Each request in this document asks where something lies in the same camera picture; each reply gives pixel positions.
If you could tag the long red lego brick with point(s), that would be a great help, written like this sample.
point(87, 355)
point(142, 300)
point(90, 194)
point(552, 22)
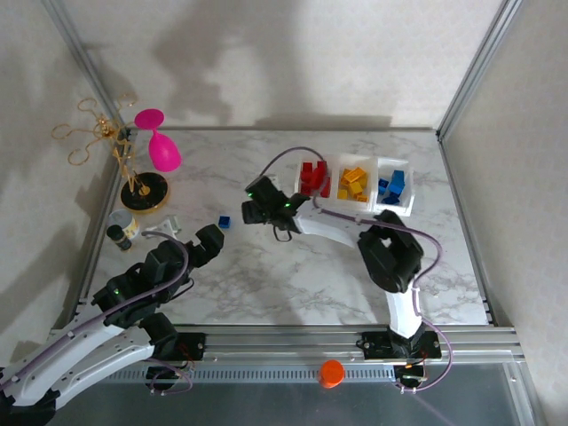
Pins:
point(316, 178)
point(326, 188)

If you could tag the long yellow lego brick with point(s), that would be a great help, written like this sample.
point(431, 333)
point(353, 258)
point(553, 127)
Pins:
point(352, 174)

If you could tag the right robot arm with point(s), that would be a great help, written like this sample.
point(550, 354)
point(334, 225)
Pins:
point(390, 257)

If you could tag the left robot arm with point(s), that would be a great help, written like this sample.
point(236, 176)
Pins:
point(89, 359)

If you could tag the small blue lego brick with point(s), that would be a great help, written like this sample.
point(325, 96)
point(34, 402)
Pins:
point(224, 222)

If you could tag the small black bottle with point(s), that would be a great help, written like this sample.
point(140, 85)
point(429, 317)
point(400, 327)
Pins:
point(119, 237)

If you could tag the gold jewelry stand black base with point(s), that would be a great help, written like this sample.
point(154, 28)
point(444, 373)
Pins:
point(144, 193)

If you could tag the pink plastic goblet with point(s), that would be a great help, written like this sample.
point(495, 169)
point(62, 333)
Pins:
point(164, 153)

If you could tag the clear three-compartment container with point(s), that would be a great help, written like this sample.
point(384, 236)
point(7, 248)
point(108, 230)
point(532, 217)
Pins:
point(375, 186)

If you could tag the black usb hub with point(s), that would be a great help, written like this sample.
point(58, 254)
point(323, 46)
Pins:
point(410, 373)
point(166, 374)

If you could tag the dark grey panel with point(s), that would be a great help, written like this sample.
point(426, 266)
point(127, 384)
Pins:
point(284, 406)

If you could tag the orange plastic cap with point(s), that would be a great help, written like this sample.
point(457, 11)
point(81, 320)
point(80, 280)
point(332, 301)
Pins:
point(332, 373)

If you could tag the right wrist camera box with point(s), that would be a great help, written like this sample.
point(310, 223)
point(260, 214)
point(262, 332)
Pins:
point(273, 178)

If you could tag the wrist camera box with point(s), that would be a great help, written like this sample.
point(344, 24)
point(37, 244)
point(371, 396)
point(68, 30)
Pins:
point(273, 178)
point(172, 224)

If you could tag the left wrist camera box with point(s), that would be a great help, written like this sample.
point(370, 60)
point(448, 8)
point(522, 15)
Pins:
point(172, 224)

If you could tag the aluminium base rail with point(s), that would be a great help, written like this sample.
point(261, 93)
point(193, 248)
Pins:
point(284, 344)

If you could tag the aluminium frame post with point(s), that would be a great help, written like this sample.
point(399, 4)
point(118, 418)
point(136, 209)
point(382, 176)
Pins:
point(479, 66)
point(84, 57)

